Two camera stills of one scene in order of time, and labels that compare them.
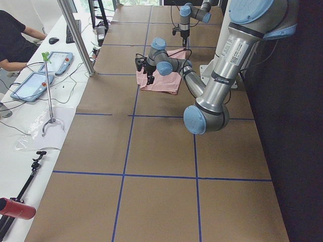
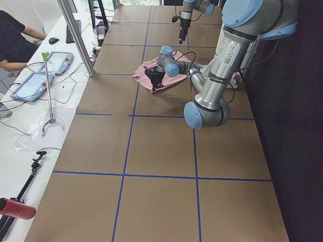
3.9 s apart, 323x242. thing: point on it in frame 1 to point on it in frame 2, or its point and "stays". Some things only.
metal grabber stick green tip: [45, 55] stays
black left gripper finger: [150, 78] to [157, 82]
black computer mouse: [53, 40] stays
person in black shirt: [17, 42] stays
